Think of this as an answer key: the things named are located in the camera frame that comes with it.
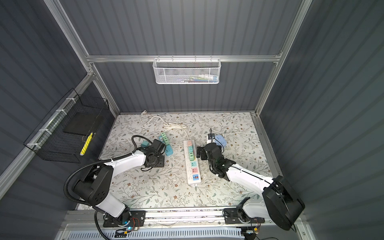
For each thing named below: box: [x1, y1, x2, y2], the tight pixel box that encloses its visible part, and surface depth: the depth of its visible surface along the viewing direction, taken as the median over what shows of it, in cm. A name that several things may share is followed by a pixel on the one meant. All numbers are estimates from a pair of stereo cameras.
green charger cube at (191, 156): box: [189, 151, 195, 161], surface depth 91 cm
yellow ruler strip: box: [79, 132, 93, 156], surface depth 70 cm
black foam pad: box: [63, 112, 100, 136], surface depth 77 cm
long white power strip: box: [183, 140, 202, 185], surface depth 88 cm
